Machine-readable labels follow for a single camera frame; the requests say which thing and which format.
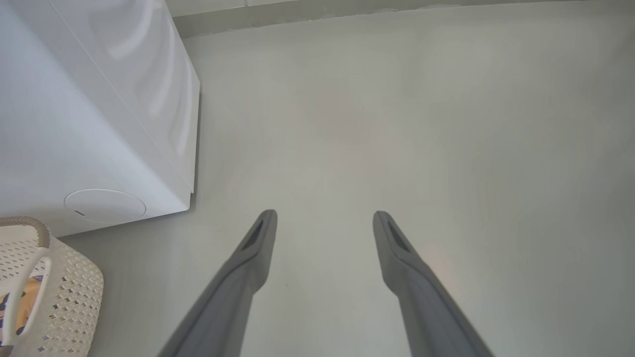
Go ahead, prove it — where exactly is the cream perforated laundry basket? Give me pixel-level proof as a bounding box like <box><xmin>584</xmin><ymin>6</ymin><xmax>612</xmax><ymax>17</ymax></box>
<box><xmin>0</xmin><ymin>217</ymin><xmax>105</xmax><ymax>357</ymax></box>

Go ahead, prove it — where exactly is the round white filter cover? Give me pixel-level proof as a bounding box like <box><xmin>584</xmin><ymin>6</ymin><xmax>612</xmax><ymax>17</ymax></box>
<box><xmin>64</xmin><ymin>188</ymin><xmax>147</xmax><ymax>224</ymax></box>

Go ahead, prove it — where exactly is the white front-load washing machine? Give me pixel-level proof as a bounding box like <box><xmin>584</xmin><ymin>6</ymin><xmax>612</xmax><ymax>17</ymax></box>
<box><xmin>0</xmin><ymin>0</ymin><xmax>201</xmax><ymax>238</ymax></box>

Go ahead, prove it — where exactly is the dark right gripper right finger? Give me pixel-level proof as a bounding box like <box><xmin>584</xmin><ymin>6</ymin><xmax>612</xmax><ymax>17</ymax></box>
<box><xmin>373</xmin><ymin>211</ymin><xmax>495</xmax><ymax>357</ymax></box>

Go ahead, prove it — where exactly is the grey wall baseboard strip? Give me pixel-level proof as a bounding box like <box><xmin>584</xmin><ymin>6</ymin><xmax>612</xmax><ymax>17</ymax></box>
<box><xmin>171</xmin><ymin>0</ymin><xmax>635</xmax><ymax>39</ymax></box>

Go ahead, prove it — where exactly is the blue cartoon print garment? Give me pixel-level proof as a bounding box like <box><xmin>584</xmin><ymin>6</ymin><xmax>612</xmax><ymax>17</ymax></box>
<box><xmin>0</xmin><ymin>275</ymin><xmax>45</xmax><ymax>348</ymax></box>

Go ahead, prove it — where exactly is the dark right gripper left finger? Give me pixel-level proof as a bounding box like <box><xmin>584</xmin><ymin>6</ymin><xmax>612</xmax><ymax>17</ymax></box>
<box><xmin>158</xmin><ymin>209</ymin><xmax>278</xmax><ymax>357</ymax></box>

